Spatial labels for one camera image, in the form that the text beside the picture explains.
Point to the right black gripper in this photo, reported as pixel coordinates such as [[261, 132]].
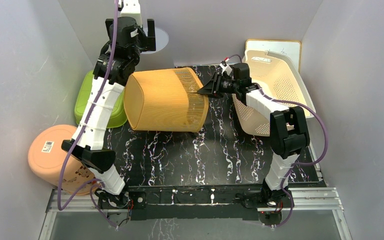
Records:
[[215, 84]]

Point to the aluminium frame rail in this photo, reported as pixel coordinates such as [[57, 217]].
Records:
[[314, 200]]

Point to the green plastic tub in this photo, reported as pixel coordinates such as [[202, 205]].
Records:
[[118, 116]]

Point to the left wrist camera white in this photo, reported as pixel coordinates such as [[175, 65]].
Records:
[[130, 8]]

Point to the grey plastic bucket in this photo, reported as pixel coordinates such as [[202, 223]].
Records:
[[161, 58]]

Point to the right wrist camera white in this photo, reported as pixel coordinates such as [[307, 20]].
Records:
[[225, 67]]

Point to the cream perforated laundry basket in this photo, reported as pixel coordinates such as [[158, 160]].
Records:
[[279, 78]]

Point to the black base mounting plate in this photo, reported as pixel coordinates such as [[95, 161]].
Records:
[[244, 201]]

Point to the yellow framed whiteboard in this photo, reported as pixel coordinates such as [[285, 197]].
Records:
[[290, 48]]

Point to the yellow slatted plastic basket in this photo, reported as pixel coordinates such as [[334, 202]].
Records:
[[165, 100]]

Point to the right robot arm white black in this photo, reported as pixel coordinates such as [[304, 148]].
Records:
[[288, 130]]

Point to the orange plastic bucket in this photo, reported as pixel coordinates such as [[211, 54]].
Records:
[[46, 157]]

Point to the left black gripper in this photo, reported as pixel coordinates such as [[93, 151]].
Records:
[[149, 40]]

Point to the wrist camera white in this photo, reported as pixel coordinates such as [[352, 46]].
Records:
[[225, 67], [130, 8]]

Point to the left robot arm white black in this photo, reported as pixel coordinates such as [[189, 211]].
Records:
[[117, 61]]

